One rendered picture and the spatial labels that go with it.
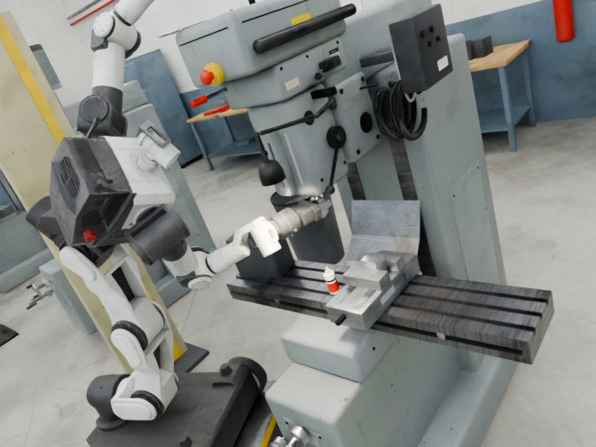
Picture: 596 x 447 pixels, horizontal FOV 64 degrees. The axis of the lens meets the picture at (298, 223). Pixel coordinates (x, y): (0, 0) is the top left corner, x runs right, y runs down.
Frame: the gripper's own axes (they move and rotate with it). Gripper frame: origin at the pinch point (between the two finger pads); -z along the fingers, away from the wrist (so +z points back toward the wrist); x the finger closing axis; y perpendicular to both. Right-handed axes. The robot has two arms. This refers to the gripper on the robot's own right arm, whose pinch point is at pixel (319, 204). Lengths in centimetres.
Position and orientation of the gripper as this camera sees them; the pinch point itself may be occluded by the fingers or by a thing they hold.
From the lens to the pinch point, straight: 163.3
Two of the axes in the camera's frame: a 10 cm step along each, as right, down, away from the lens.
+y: 3.0, 8.7, 3.9
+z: -8.1, 4.5, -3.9
